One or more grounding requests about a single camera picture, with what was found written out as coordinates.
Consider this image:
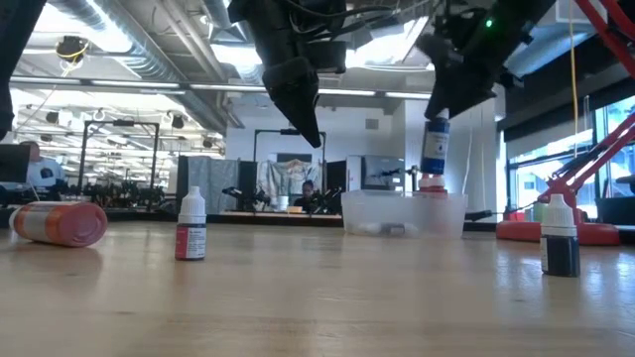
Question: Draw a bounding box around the long ceiling light strip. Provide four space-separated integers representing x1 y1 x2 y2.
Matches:
9 75 433 104

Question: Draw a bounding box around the black aluminium table frame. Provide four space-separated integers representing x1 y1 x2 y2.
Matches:
0 210 502 230

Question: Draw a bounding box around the silver spiral ceiling duct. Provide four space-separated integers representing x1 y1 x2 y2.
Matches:
47 0 234 135

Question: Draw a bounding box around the black ceiling device yellow cable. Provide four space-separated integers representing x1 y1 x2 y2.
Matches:
54 35 91 64

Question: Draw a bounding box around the small dark labelled dropper bottle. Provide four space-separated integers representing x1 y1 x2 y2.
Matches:
540 192 581 278

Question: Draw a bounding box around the red desk lamp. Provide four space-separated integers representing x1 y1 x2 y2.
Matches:
495 0 635 248

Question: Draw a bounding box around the large orange food coloring bottle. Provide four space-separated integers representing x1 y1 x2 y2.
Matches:
8 200 109 249

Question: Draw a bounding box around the black background rig frame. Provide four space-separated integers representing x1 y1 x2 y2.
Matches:
252 127 327 199
77 119 161 209

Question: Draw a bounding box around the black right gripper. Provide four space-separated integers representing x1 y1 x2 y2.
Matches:
416 14 507 120

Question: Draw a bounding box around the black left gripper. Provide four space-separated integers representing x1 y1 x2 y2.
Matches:
227 0 348 149

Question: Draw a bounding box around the large blue food coloring bottle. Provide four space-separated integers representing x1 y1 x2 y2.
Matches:
420 108 451 176

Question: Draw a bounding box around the seated person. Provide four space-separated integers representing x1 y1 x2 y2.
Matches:
293 178 319 210

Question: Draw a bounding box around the crumpled grey cloth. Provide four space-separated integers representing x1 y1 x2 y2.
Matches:
256 158 322 213

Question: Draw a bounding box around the grey curtain partition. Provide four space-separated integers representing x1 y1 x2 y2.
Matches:
176 155 240 215

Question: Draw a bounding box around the small red-label dropper bottle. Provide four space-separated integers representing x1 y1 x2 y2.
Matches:
174 185 208 263

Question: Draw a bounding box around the dark background furniture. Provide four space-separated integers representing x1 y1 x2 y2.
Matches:
594 173 635 227

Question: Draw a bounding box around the clear plastic container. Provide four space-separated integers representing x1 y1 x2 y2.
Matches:
340 190 469 239

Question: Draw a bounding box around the black background robot workstation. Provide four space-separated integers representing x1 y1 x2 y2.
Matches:
63 176 170 210

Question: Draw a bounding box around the black partition panel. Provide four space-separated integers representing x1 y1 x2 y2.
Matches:
237 159 259 212
325 159 348 199

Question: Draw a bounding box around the black monitor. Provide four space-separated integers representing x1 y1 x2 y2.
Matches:
0 143 32 183

